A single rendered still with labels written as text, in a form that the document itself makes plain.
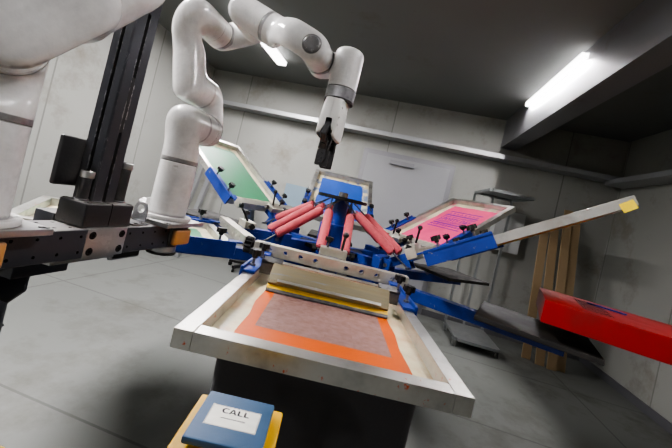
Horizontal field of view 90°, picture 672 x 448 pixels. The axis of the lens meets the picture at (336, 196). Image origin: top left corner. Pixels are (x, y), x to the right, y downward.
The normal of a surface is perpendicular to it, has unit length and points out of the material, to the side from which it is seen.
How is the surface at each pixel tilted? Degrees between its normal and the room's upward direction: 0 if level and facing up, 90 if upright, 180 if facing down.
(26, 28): 92
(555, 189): 90
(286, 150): 90
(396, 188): 90
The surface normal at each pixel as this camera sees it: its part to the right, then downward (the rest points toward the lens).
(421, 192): -0.18, -0.06
